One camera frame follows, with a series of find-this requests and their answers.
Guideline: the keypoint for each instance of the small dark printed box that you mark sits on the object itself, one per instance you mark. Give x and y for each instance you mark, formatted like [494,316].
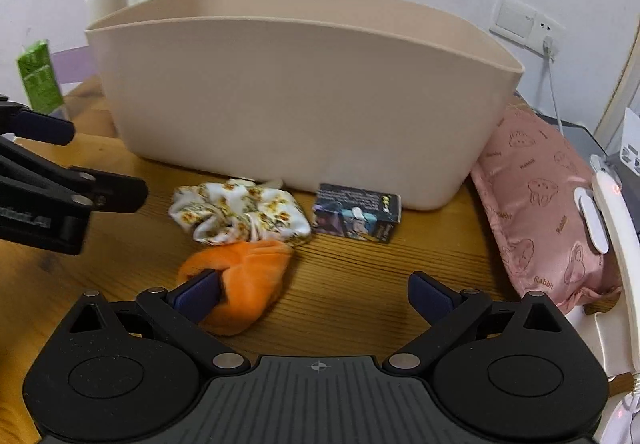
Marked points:
[356,215]

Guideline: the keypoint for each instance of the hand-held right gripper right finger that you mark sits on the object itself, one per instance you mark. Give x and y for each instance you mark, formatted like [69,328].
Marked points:
[429,296]

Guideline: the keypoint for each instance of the white wall switch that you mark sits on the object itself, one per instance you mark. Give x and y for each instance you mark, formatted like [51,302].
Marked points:
[512,17]

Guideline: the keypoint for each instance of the green carton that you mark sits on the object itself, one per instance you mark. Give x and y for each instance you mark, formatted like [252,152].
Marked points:
[38,73]

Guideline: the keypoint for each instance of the beige plastic basket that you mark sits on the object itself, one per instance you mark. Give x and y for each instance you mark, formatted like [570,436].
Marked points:
[300,98]

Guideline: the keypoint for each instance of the white plastic device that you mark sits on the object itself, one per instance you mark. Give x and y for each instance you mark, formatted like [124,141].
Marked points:
[617,224]

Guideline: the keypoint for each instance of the white wall socket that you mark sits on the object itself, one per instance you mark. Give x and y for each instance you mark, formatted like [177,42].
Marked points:
[546,28]

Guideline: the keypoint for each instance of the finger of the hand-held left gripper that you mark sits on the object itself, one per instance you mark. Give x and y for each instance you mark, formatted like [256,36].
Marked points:
[47,128]
[115,194]

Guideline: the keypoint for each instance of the purple panel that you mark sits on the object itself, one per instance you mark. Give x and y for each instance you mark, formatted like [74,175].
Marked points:
[75,66]

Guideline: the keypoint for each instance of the pink rabbit print pillow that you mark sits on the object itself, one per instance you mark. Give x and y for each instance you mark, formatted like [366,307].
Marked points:
[535,204]

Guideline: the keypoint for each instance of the orange plush scrunchie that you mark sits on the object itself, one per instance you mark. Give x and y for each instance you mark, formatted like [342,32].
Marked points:
[252,274]

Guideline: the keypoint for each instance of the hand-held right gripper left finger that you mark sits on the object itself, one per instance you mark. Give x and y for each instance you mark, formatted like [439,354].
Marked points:
[199,298]

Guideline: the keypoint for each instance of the floral fabric scrunchie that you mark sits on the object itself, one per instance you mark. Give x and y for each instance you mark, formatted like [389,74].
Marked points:
[235,210]

